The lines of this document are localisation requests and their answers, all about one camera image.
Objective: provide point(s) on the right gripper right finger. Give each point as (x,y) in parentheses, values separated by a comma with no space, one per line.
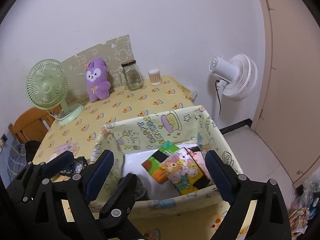
(270,219)

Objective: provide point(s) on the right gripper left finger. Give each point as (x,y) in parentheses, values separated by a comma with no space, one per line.
(100,174)

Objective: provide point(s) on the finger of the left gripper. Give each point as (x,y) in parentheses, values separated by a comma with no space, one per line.
(113,217)
(25,185)

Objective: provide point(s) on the black plastic bag roll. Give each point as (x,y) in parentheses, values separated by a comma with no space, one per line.
(76,167)

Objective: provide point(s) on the green tissue pack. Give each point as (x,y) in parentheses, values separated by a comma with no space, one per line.
(152,164)

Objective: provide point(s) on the pink tissue pack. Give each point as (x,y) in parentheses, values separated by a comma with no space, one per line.
(196,154)

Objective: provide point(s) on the clear zip bag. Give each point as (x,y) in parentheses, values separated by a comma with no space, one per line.
(68,146)

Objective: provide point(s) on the blue plaid pillow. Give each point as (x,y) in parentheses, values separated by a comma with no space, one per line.
(13,160)

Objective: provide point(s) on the black clothing on bed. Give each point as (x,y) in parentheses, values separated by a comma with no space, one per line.
(31,148)

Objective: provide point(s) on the pile of bags on floor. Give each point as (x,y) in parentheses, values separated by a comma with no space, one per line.
(304,210)

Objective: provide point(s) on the wooden bed headboard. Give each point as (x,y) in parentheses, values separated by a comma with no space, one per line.
(33,124)

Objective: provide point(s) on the white towel in box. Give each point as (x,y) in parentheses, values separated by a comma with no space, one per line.
(132,163)

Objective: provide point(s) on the green desk fan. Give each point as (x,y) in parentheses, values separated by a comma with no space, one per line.
(47,88)

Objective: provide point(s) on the purple plush bunny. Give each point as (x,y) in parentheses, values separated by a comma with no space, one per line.
(96,80)

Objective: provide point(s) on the cartoon fabric storage box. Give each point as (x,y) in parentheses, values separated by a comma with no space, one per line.
(183,127)

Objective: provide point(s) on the glass jar with lid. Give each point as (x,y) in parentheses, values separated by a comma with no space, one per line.
(132,75)

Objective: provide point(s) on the yellow cartoon tablecloth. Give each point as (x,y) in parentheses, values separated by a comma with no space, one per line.
(124,104)

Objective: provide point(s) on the cotton swab container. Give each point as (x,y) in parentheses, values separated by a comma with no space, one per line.
(155,77)

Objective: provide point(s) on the beige patterned board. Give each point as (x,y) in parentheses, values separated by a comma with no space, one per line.
(113,52)

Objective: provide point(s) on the white standing fan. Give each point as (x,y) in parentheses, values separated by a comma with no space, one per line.
(234,79)

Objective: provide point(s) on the wall power outlet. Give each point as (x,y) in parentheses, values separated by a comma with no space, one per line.
(4,138)

